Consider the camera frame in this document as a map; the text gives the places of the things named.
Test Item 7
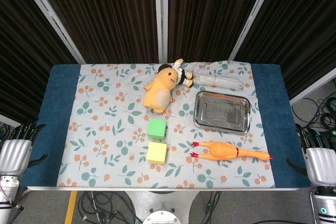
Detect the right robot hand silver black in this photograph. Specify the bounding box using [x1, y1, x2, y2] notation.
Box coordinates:
[286, 123, 336, 187]

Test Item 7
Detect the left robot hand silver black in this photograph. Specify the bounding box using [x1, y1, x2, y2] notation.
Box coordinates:
[0, 121, 48, 177]

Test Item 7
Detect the orange rubber chicken toy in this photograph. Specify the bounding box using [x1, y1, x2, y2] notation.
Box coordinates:
[191, 141, 273, 162]

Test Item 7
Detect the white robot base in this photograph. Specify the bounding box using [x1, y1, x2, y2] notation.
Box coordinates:
[123, 190, 202, 224]

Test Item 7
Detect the stainless steel rectangular tray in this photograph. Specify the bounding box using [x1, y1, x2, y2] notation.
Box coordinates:
[193, 90, 252, 135]

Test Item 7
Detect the blue table cover cloth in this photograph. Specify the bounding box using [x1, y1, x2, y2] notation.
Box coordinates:
[20, 63, 312, 188]

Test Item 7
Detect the yellow floor tape strip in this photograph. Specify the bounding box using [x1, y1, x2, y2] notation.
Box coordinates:
[64, 191, 78, 224]

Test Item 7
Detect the floral print tablecloth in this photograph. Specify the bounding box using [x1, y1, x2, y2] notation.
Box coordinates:
[57, 62, 276, 189]

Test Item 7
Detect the dark partition screen panel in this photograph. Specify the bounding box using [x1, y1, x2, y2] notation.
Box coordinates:
[15, 0, 165, 65]
[228, 0, 336, 104]
[0, 0, 86, 127]
[160, 0, 279, 63]

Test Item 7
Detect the clear plastic bag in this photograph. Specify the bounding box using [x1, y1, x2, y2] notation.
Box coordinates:
[193, 73, 245, 90]

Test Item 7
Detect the yellow foam cube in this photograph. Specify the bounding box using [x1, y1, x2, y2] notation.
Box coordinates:
[146, 141, 168, 165]

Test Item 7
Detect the green foam cube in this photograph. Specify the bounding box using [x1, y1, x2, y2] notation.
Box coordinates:
[146, 118, 168, 141]

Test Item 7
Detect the yellow plush animal toy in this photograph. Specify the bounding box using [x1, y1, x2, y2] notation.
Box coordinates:
[143, 64, 177, 114]

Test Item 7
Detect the small black white doll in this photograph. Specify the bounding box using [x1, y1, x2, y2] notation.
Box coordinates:
[172, 58, 195, 88]

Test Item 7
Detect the black floor cable bundle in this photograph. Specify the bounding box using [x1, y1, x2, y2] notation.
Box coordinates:
[292, 77, 336, 130]
[202, 191, 223, 224]
[77, 191, 142, 224]

